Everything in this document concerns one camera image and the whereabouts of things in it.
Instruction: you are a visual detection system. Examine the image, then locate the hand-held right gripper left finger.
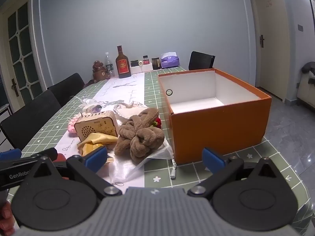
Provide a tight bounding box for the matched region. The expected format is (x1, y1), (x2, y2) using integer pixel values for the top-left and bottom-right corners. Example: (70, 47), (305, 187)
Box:
(23, 147), (121, 197)

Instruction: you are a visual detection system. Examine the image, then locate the white box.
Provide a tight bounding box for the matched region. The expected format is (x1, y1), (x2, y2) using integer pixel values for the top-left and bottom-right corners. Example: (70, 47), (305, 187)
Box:
(130, 64), (158, 75)

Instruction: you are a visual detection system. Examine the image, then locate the wooden toy radio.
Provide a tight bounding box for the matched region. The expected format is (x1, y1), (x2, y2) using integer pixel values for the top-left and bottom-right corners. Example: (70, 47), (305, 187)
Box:
(74, 111), (119, 139)

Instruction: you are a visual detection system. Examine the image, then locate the person's left hand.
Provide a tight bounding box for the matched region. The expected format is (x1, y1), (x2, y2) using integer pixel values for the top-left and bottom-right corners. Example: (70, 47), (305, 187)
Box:
(0, 202), (15, 236)

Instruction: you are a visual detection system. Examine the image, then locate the green checked tablecloth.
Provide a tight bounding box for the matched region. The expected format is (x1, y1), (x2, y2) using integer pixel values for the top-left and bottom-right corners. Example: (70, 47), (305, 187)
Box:
(5, 65), (313, 236)

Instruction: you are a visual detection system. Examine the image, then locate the white table runner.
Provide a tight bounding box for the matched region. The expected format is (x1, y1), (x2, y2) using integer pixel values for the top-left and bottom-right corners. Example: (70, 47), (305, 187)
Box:
(55, 72), (145, 195)

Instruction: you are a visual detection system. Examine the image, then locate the cream drawstring pouch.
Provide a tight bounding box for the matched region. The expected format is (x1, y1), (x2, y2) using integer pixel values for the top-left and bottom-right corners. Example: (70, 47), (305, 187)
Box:
(113, 101), (148, 126)

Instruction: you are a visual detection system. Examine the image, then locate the brown bear figurine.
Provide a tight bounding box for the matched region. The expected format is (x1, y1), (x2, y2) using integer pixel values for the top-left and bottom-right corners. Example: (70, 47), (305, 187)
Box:
(92, 60), (110, 81)

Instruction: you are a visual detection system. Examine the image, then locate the clear zip bag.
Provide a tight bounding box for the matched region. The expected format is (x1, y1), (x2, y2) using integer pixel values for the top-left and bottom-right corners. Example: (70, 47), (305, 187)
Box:
(108, 144), (178, 183)

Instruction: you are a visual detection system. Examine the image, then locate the brown liquor bottle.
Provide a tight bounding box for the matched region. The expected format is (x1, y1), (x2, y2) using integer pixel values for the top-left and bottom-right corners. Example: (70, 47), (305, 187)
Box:
(116, 45), (131, 78)

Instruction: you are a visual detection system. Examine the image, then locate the black chair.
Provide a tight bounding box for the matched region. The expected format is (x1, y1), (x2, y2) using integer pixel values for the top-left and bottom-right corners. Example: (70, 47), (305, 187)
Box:
(0, 90), (62, 150)
(188, 51), (216, 71)
(47, 73), (85, 107)

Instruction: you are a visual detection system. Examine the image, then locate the yellow cloth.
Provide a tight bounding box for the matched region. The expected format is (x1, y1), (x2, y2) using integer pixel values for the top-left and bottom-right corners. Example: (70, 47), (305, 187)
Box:
(77, 132), (119, 156)

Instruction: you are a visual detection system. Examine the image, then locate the glass panel door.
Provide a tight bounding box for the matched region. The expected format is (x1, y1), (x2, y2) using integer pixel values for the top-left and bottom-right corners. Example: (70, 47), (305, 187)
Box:
(0, 0), (47, 115)

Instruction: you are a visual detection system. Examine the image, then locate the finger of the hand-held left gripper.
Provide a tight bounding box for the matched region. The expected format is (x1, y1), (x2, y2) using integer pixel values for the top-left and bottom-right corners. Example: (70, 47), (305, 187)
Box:
(0, 149), (22, 162)
(0, 148), (58, 168)

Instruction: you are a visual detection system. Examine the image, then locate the brown plush towel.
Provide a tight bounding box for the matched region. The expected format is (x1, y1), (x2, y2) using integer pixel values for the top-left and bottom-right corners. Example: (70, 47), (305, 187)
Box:
(115, 108), (165, 165)

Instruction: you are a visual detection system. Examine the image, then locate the purple tissue pack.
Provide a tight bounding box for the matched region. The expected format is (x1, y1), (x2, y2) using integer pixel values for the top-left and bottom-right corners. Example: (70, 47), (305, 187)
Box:
(161, 52), (180, 69)

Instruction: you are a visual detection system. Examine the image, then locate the cream door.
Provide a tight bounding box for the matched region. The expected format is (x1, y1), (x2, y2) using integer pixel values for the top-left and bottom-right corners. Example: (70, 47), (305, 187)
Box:
(247, 0), (291, 101)

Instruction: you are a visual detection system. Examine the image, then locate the clear water bottle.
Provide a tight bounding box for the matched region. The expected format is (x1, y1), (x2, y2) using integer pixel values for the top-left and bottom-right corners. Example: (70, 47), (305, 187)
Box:
(105, 52), (115, 80)

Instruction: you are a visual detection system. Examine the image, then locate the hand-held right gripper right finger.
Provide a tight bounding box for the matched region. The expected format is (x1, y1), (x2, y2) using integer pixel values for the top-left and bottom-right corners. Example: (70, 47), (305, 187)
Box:
(188, 147), (288, 196)

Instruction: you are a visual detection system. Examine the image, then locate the dark jacket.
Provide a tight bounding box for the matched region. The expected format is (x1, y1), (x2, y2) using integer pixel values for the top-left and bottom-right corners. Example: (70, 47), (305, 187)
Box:
(301, 61), (315, 74)

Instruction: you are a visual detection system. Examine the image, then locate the beige sofa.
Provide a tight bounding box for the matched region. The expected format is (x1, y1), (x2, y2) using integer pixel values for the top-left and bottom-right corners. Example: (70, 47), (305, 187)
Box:
(296, 70), (315, 109)

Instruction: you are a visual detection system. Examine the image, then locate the orange cardboard box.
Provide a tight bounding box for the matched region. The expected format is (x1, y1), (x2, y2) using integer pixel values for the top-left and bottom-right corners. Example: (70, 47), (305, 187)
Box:
(157, 68), (272, 165)

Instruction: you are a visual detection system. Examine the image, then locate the white purple toy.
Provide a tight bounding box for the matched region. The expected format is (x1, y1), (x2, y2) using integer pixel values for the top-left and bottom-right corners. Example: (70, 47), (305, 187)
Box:
(79, 98), (102, 116)

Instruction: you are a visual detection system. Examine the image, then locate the pink crochet piece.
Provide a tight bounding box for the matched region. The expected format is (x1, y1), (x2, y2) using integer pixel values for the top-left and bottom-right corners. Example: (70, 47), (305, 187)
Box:
(68, 118), (79, 134)

